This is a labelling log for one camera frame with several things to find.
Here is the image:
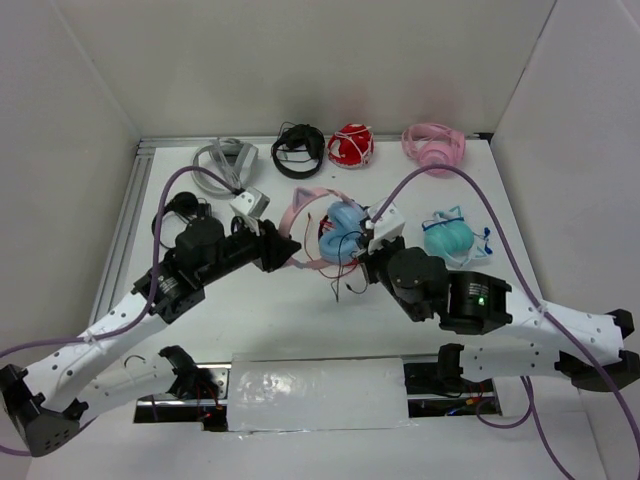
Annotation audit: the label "black small headphones left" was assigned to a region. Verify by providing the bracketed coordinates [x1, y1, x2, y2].
[160, 191, 212, 232]

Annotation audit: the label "pink blue cat ear headphones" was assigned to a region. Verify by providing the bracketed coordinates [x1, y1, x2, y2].
[278, 187, 365, 270]

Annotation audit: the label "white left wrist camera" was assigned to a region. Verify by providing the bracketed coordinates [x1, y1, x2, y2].
[229, 187, 270, 235]

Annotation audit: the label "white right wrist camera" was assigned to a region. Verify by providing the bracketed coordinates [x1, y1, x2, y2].
[363, 201, 405, 254]

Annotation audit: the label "black headphones back row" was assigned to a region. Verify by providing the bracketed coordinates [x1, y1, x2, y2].
[270, 121, 326, 180]

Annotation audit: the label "red black headphones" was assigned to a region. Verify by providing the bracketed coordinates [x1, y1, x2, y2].
[318, 208, 364, 267]

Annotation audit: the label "grey white headphones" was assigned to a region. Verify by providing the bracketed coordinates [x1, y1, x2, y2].
[191, 138, 259, 198]

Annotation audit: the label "teal cat ear headphones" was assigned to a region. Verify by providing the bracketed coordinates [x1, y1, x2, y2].
[421, 206, 494, 269]

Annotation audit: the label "black headphone audio cable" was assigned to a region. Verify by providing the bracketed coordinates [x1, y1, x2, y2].
[327, 227, 374, 304]

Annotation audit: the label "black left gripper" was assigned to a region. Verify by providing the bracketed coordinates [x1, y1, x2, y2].
[197, 214, 302, 286]

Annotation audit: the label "shiny white cover plate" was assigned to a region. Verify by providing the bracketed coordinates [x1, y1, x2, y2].
[227, 358, 410, 432]

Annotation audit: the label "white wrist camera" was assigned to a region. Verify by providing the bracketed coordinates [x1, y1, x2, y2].
[363, 201, 405, 254]
[229, 187, 270, 235]

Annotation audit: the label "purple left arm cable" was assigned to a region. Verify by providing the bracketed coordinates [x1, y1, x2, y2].
[0, 167, 246, 457]

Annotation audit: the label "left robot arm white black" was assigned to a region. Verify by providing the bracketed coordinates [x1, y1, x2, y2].
[1, 216, 301, 458]

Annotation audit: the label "red thin headphone cable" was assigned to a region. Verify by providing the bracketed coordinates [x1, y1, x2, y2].
[302, 213, 361, 281]

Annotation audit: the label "red white wrapped headphones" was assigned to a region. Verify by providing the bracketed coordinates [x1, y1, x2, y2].
[327, 123, 374, 169]

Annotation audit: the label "pink round headphones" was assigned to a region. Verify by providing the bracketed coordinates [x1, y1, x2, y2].
[401, 123, 466, 167]

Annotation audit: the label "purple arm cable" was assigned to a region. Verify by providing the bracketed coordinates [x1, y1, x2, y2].
[0, 167, 246, 457]
[372, 163, 640, 480]

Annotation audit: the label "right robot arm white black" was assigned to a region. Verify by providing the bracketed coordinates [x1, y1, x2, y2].
[356, 237, 639, 392]

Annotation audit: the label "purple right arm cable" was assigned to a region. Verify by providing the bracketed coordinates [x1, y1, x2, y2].
[372, 163, 640, 480]

